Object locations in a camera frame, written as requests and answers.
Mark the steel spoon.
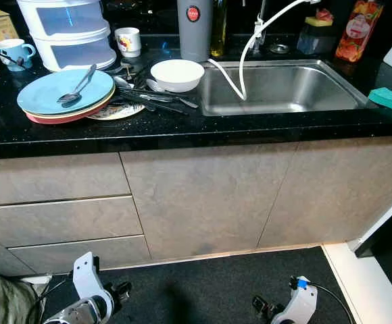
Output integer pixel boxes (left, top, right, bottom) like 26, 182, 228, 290
145, 79, 200, 109
57, 64, 97, 105
114, 76, 136, 90

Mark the white bowl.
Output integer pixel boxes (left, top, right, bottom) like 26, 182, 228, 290
150, 59, 205, 93

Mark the black floor mat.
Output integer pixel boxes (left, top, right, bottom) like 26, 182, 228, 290
20, 246, 356, 324

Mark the olive green crumpled cloth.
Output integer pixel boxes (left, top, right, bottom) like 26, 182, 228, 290
0, 270, 45, 324

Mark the floral patterned plate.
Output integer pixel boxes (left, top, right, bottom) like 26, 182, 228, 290
87, 101, 146, 121

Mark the pink plate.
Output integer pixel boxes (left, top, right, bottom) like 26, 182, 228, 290
24, 101, 114, 126

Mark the cream plate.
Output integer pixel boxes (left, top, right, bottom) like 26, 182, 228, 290
20, 91, 116, 120

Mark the light blue plate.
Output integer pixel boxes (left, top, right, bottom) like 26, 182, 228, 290
17, 69, 116, 116

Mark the stainless steel sink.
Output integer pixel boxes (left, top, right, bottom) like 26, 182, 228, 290
197, 59, 371, 117

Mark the white tiered food container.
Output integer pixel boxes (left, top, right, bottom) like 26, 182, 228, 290
17, 0, 117, 73

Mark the white cartoon print mug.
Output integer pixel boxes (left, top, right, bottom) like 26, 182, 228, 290
115, 28, 142, 58

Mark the light blue mug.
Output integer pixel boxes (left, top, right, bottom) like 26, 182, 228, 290
0, 38, 36, 72

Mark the grey water filter cylinder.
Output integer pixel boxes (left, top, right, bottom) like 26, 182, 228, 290
177, 0, 214, 63

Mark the dark sponge holder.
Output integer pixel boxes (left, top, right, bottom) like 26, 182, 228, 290
296, 19, 335, 56

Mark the steel faucet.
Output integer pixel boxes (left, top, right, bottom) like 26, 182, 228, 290
253, 0, 270, 51

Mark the olive oil bottle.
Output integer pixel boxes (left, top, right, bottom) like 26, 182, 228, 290
210, 0, 228, 58

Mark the orange dish soap bottle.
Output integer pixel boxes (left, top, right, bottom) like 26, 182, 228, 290
335, 0, 385, 63

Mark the yellow tea box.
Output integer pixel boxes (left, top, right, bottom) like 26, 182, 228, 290
0, 10, 21, 45

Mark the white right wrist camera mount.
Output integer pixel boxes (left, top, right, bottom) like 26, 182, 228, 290
279, 277, 320, 324

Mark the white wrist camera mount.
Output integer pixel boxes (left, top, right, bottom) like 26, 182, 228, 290
73, 252, 114, 318
279, 277, 320, 324

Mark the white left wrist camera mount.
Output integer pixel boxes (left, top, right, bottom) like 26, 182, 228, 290
73, 252, 114, 318

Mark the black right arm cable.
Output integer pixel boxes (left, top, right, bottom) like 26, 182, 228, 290
311, 282, 357, 324

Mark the white flexible hose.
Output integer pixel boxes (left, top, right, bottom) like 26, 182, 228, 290
206, 0, 322, 102

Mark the steel countertop ring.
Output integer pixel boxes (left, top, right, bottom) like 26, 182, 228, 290
268, 43, 290, 55

